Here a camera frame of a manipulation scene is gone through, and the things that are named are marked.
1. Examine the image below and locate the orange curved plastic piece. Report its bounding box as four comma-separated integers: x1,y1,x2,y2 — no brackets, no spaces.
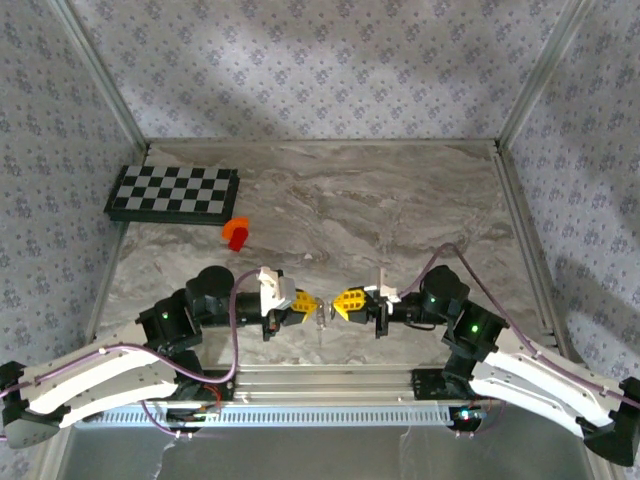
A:
222,216,250,240

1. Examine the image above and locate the black and grey checkerboard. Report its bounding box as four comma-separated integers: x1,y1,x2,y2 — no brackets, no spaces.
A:
103,164,240,226

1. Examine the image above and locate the small circuit board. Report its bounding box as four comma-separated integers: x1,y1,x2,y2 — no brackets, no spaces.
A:
166,407,222,434
448,405,485,434

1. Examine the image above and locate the grey metal panel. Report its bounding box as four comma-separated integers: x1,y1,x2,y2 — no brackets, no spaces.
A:
54,424,596,480

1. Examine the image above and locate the wide aluminium base rail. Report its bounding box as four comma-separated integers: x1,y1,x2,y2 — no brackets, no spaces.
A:
199,363,481,404

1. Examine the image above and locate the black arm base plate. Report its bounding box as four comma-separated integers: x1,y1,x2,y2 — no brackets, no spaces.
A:
410,367,476,401
169,368,237,404

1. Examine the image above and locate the white slotted cable duct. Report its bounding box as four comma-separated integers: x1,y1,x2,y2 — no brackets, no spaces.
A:
94,403,464,429

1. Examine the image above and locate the aluminium table side rail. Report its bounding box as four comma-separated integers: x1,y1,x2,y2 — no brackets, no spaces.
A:
492,142,571,362
74,142,154,369

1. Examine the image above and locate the thin aluminium table rail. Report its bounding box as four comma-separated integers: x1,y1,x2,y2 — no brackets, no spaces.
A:
147,138,501,148

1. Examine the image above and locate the aluminium frame post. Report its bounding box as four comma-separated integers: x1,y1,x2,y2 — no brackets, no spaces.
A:
497,0,596,147
48,0,151,151

